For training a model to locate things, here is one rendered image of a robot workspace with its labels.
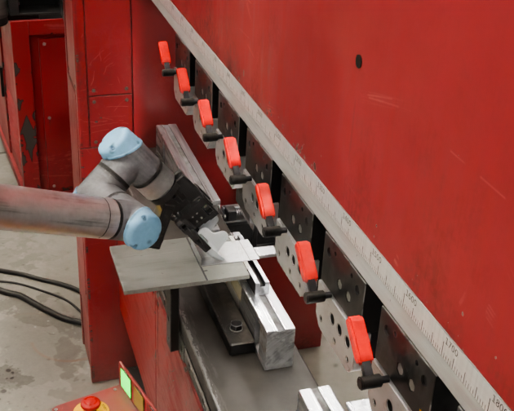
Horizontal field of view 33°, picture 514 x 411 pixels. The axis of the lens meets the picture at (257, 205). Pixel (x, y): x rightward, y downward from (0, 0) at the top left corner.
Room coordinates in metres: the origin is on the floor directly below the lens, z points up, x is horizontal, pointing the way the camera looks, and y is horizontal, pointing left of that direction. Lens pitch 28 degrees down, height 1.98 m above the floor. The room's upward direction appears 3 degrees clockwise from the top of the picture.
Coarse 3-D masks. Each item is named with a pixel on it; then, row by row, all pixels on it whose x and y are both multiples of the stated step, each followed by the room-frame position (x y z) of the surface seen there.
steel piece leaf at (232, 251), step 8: (192, 248) 1.62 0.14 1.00; (200, 248) 1.62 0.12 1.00; (224, 248) 1.62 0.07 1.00; (232, 248) 1.63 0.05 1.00; (240, 248) 1.63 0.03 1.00; (200, 256) 1.55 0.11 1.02; (208, 256) 1.59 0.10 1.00; (224, 256) 1.59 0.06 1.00; (232, 256) 1.59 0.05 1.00; (240, 256) 1.59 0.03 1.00; (200, 264) 1.55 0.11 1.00; (208, 264) 1.55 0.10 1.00; (216, 264) 1.56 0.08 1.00
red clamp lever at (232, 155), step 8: (224, 144) 1.50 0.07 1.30; (232, 144) 1.50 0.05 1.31; (232, 152) 1.48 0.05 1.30; (232, 160) 1.47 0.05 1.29; (240, 160) 1.48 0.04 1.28; (232, 168) 1.47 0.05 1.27; (232, 176) 1.45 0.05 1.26; (240, 176) 1.45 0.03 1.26; (248, 176) 1.46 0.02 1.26; (232, 184) 1.44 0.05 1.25
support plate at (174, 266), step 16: (176, 240) 1.65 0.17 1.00; (112, 256) 1.58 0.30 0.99; (128, 256) 1.57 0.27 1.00; (144, 256) 1.58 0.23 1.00; (160, 256) 1.58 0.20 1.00; (176, 256) 1.58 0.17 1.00; (192, 256) 1.59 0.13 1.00; (128, 272) 1.51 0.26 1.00; (144, 272) 1.51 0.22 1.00; (160, 272) 1.51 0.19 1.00; (176, 272) 1.52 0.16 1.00; (192, 272) 1.52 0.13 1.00; (208, 272) 1.52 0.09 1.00; (224, 272) 1.53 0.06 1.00; (240, 272) 1.53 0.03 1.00; (128, 288) 1.45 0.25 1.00; (144, 288) 1.45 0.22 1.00; (160, 288) 1.46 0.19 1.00; (176, 288) 1.47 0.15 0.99
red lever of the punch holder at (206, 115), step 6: (198, 102) 1.69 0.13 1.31; (204, 102) 1.69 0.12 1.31; (204, 108) 1.68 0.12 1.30; (204, 114) 1.67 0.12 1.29; (210, 114) 1.68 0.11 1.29; (204, 120) 1.66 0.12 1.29; (210, 120) 1.66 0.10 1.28; (204, 126) 1.66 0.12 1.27; (210, 126) 1.66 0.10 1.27; (210, 132) 1.65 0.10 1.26; (204, 138) 1.63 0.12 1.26; (210, 138) 1.63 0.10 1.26; (216, 138) 1.64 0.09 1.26; (222, 138) 1.65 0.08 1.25
